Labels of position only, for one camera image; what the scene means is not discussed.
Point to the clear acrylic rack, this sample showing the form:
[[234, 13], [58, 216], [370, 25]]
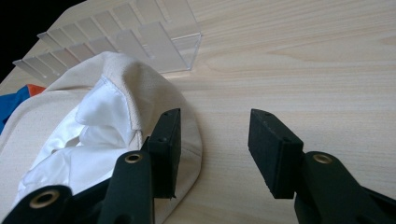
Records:
[[162, 46]]

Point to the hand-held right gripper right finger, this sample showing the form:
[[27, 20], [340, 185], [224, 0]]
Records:
[[274, 155]]

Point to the beige cap with white lining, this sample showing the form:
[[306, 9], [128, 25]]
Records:
[[155, 87]]

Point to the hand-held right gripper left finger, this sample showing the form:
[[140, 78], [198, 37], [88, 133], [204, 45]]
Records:
[[163, 155]]

